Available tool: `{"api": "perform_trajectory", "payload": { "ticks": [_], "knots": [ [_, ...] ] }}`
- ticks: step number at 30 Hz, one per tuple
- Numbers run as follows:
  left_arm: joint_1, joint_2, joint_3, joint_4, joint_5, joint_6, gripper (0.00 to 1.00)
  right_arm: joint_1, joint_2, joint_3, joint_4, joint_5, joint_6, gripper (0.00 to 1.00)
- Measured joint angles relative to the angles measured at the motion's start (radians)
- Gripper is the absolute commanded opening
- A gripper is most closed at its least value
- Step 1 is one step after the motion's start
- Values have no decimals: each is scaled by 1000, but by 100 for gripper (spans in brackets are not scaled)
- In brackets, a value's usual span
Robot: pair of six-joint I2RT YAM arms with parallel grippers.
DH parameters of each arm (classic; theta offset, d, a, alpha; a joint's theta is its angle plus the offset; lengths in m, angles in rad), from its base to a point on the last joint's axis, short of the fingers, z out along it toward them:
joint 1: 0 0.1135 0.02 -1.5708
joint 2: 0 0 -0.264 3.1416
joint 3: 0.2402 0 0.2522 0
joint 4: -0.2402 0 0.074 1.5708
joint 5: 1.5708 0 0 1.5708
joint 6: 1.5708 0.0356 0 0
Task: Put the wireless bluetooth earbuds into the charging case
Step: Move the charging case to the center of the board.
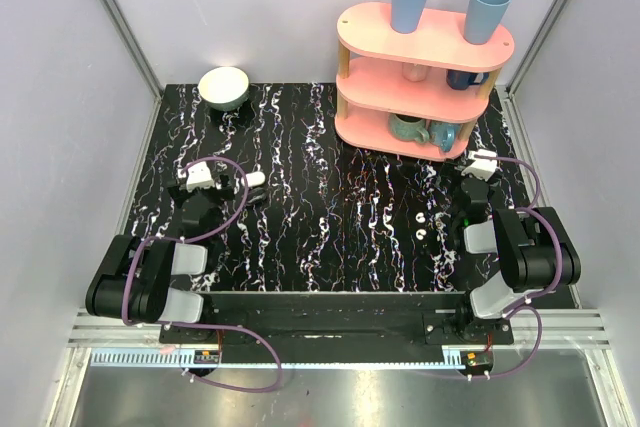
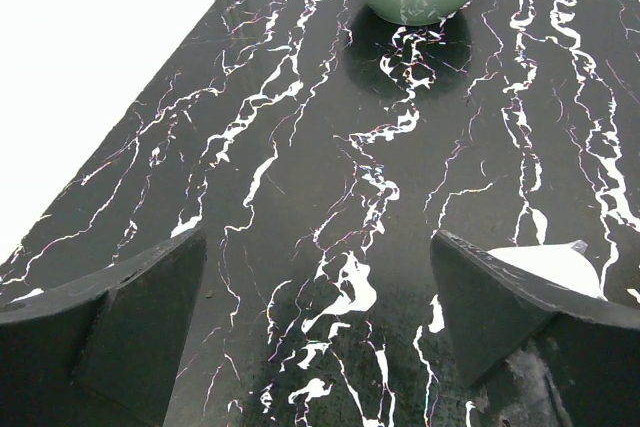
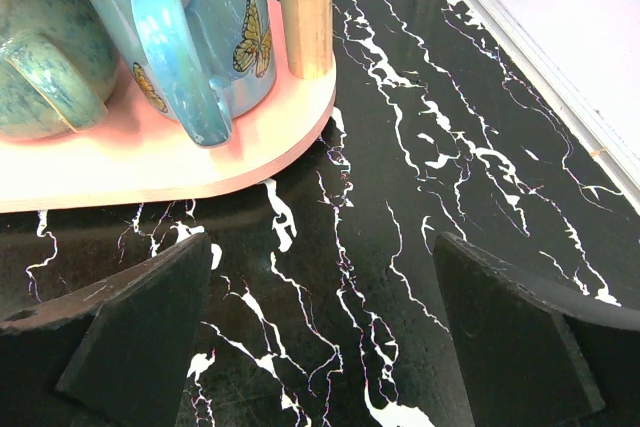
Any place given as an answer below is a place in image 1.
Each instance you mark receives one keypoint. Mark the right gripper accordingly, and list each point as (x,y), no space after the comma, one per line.
(493,182)

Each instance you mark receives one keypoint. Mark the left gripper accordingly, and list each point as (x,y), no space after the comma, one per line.
(230,188)

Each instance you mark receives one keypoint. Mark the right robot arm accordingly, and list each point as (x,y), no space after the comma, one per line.
(534,251)

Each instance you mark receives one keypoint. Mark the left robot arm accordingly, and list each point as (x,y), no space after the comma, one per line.
(132,282)

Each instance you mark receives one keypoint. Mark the white earbud charging case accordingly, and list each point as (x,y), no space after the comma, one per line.
(255,179)

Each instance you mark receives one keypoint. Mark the light blue butterfly mug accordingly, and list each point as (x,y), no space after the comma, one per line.
(443,135)

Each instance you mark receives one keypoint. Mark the teal glazed mug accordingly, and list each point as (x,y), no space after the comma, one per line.
(409,129)

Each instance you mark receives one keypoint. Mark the green white bowl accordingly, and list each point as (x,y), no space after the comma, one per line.
(224,89)

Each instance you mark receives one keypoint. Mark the black marble mat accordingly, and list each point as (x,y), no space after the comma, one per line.
(335,218)

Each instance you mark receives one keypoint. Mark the dark blue mug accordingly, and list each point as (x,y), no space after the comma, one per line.
(462,80)

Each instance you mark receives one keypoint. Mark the pink three-tier shelf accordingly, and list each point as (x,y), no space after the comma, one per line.
(370,85)

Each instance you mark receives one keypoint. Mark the pink mug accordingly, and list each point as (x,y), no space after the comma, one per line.
(414,72)

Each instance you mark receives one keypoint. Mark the right blue tumbler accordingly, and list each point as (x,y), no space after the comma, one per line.
(482,19)

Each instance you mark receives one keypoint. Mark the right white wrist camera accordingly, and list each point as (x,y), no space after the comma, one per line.
(481,164)

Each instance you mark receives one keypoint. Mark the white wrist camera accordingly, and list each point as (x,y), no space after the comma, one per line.
(481,164)
(198,177)

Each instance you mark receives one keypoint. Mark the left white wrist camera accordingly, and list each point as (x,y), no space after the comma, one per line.
(198,177)

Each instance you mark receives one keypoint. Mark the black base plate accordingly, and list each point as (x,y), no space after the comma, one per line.
(431,318)

